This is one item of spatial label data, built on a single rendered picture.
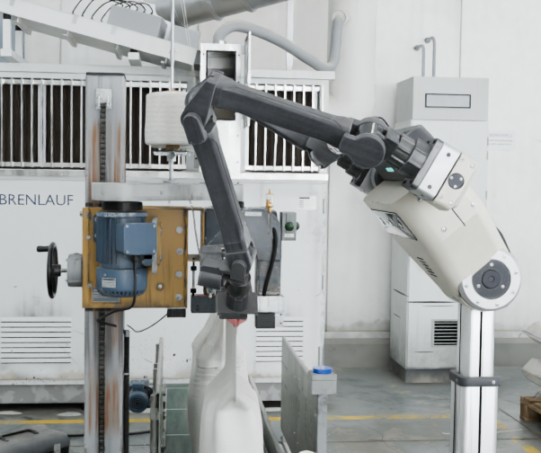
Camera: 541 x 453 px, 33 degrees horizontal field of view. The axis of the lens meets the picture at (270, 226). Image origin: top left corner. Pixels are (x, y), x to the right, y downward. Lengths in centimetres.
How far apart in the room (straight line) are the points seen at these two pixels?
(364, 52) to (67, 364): 271
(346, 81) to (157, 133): 345
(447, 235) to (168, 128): 93
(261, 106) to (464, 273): 65
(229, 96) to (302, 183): 370
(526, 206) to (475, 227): 523
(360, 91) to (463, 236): 392
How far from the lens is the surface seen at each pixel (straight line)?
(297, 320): 572
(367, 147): 197
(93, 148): 296
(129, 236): 263
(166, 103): 270
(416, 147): 199
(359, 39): 610
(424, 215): 215
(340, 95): 606
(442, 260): 221
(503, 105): 738
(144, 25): 540
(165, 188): 275
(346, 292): 709
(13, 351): 578
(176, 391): 464
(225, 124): 513
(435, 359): 670
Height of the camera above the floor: 144
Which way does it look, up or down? 3 degrees down
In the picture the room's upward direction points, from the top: 1 degrees clockwise
